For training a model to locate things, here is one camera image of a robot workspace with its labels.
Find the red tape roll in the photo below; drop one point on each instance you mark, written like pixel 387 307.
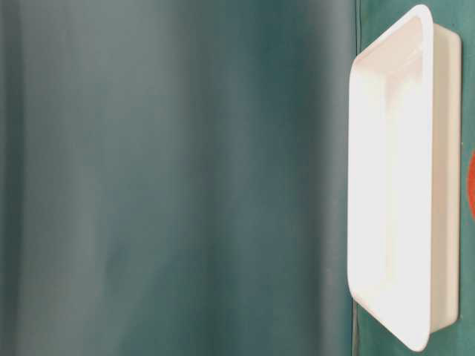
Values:
pixel 471 184

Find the white plastic case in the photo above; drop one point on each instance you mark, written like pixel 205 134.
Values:
pixel 403 178

